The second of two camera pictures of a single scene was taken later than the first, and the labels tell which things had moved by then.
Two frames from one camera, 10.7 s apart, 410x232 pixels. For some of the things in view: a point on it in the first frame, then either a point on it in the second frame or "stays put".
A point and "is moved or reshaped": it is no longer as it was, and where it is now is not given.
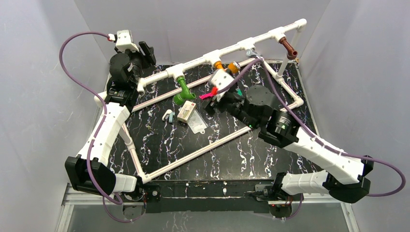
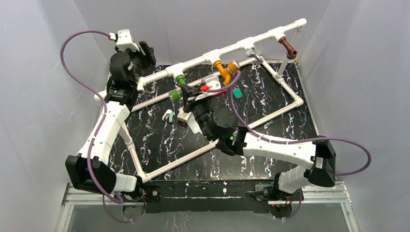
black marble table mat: [204, 122] stays put
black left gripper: [151, 54] stays put
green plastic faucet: [180, 98] is moved or reshaped
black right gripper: [216, 104] → [188, 92]
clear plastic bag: [196, 123] stays put
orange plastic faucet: [233, 67] stays put
